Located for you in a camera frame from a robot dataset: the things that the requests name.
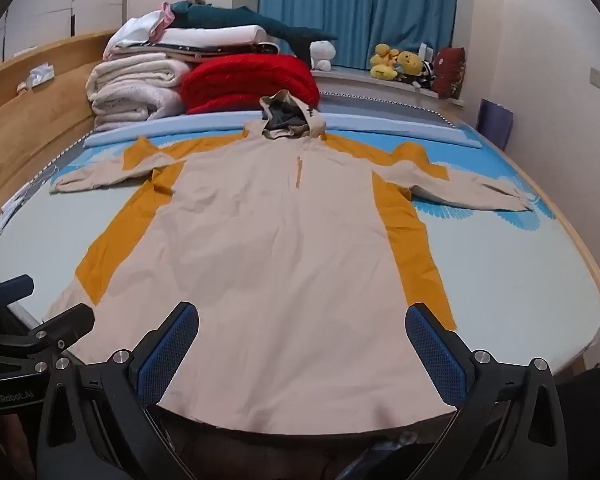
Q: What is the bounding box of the dark red cushion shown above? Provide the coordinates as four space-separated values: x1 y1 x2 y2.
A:
432 46 467 100

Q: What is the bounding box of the beige and orange hooded jacket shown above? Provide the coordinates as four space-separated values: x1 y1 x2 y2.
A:
49 91 536 436

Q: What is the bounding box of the yellow plush toy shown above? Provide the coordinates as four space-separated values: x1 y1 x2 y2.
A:
370 44 401 82
395 51 425 83

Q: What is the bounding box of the white folded cloth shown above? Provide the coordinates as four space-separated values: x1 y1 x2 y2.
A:
105 14 167 58

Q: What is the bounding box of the teal shark plush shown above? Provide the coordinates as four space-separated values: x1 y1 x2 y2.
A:
170 0 338 51

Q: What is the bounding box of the wooden headboard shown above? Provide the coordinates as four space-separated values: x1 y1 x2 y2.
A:
0 30 126 231

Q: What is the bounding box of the white folded quilt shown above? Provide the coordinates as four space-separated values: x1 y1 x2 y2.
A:
160 27 268 56

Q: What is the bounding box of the pink cloth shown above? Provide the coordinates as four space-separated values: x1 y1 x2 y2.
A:
152 4 175 41

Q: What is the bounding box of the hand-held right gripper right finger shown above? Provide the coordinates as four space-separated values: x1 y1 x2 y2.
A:
404 302 568 480

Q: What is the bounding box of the cream folded blanket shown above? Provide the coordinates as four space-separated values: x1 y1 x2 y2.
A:
86 52 193 133

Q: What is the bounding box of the red folded blanket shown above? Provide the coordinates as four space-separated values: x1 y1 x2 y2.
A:
180 53 321 115

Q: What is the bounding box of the white wardrobe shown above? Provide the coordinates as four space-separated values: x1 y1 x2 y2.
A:
0 0 131 61

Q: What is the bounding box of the wooden bed frame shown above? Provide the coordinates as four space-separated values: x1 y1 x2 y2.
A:
460 120 600 376

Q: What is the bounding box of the grey mat with dotted trim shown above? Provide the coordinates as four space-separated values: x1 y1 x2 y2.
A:
320 91 461 126

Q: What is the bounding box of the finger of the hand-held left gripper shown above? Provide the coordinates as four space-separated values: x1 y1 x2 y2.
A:
0 302 96 361
0 275 35 306

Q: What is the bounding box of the white plastic bag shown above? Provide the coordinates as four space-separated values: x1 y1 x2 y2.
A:
29 62 56 87

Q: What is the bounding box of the purple bag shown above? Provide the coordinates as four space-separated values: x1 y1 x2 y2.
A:
477 99 513 151

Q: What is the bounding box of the window sill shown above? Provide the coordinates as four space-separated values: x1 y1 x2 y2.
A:
312 67 466 106

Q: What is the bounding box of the light blue foam strip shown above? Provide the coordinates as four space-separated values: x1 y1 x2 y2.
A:
84 111 483 150

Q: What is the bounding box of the blue curtain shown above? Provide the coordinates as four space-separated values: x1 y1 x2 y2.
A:
258 0 458 68

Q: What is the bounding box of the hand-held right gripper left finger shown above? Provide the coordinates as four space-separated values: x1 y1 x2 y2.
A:
36 301 201 480

